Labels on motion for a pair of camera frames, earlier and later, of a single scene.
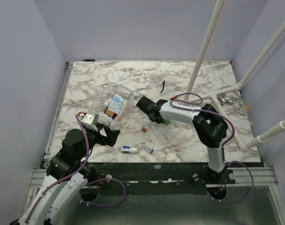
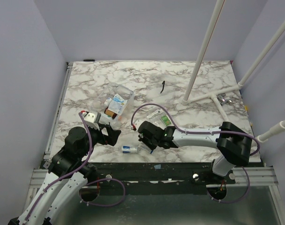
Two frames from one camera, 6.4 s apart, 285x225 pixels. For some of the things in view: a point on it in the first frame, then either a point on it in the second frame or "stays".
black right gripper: (150, 108) -> (146, 142)
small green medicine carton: (167, 122) stays
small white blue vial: (129, 149) stays
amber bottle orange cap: (110, 113) stays
